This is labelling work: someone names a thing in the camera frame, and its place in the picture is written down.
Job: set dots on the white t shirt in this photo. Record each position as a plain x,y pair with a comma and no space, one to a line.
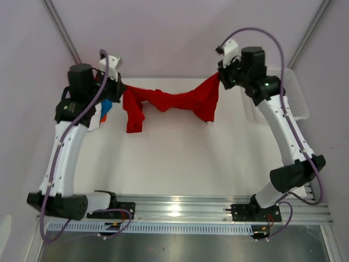
95,120

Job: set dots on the aluminium mounting rail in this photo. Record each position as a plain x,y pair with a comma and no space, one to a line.
213,210

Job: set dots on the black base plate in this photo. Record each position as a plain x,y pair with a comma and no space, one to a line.
117,212
245,213

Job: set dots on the white slotted cable duct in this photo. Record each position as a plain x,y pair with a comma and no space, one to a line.
160,228

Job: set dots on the white plastic basket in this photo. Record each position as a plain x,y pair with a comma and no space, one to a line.
294,93

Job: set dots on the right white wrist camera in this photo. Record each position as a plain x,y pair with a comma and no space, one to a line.
229,50

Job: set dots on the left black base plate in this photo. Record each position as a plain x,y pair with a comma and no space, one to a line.
117,212

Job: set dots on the blue t shirt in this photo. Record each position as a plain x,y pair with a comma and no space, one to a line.
106,106

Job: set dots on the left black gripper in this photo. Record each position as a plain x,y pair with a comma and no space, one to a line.
118,87

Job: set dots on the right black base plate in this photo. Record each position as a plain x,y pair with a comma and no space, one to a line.
245,213

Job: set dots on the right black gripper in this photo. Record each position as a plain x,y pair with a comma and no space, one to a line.
223,72

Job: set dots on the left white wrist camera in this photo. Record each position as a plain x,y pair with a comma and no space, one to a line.
113,64

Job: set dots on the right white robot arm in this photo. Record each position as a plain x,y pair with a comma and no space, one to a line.
246,68

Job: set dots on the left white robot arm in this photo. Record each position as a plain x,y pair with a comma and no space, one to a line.
87,88

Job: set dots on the red t shirt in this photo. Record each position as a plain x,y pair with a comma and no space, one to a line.
202,101

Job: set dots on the orange t shirt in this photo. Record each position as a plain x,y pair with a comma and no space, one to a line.
103,119

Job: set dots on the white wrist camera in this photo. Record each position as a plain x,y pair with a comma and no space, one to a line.
229,50
113,64

